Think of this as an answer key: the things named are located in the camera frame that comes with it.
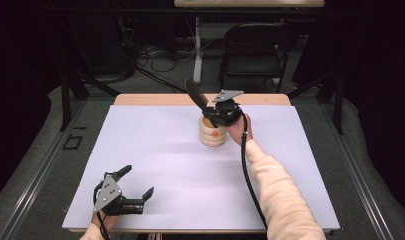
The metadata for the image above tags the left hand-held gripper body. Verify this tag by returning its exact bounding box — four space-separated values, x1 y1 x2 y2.
92 172 145 217

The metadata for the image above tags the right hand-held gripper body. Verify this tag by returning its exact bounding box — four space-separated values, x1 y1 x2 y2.
209 89 245 128

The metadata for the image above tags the cream ribbed holder cup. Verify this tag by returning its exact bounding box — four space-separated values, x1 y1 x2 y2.
198 114 228 148

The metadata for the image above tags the black comb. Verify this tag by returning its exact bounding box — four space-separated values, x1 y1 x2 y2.
185 77 212 113

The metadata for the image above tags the person's right hand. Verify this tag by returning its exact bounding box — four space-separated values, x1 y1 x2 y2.
227 113 254 148

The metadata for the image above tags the person's left hand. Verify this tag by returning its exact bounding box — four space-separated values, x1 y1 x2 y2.
91 213 120 233

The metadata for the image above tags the white table mat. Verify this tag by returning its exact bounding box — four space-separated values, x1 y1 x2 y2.
61 104 341 232

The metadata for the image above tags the wooden table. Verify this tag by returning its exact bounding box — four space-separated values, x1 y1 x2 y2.
68 93 336 234

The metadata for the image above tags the white desk leg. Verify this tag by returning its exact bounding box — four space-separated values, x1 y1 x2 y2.
192 16 204 85

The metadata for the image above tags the black folding chair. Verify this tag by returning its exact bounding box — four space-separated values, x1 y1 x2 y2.
218 22 299 94

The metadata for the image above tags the black metal stand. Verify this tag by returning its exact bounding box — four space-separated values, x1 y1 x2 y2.
59 71 122 133
286 71 345 136

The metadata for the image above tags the white desk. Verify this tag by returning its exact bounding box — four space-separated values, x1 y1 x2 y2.
173 0 326 8

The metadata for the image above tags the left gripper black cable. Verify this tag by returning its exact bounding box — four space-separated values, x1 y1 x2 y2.
92 182 112 240

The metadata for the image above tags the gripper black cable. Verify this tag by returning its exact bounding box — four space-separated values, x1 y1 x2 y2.
92 182 112 240
239 112 269 231

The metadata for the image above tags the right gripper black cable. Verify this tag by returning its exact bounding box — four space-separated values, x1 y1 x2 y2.
239 112 269 231

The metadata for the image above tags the aluminium floor rail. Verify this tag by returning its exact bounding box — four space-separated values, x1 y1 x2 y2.
0 99 88 240
318 99 396 240

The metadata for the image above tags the bundle of floor cables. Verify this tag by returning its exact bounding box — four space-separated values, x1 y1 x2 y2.
133 36 211 94

